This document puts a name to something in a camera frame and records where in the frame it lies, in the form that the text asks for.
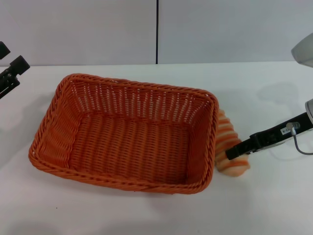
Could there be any grey right gripper cable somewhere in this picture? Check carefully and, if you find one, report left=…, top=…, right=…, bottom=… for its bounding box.
left=286, top=121, right=313, bottom=156

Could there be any orange woven plastic basket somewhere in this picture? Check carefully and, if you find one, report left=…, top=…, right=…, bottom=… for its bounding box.
left=28, top=72, right=220, bottom=195

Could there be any striped ridged toy bread loaf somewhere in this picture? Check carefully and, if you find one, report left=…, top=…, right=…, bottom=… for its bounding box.
left=215, top=109, right=251, bottom=178

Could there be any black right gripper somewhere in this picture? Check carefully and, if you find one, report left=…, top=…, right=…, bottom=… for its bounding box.
left=225, top=111, right=313, bottom=161

